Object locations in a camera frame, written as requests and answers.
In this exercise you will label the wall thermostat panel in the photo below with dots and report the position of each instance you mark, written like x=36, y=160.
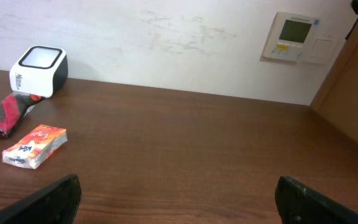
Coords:
x=296, y=38

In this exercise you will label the black wall clip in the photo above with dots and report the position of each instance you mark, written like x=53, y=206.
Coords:
x=354, y=6

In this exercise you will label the orange tissue pack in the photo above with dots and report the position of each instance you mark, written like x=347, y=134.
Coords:
x=34, y=148

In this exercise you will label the black red snack wrapper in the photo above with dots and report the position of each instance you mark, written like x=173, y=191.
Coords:
x=13, y=110

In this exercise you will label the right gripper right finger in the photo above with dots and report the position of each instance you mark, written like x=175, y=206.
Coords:
x=299, y=204

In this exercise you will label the brown wooden side panel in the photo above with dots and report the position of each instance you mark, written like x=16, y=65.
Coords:
x=337, y=98

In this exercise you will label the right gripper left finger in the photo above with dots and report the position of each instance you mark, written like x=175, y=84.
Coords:
x=55, y=203

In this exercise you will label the white barcode scanner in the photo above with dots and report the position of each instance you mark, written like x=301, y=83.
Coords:
x=41, y=71

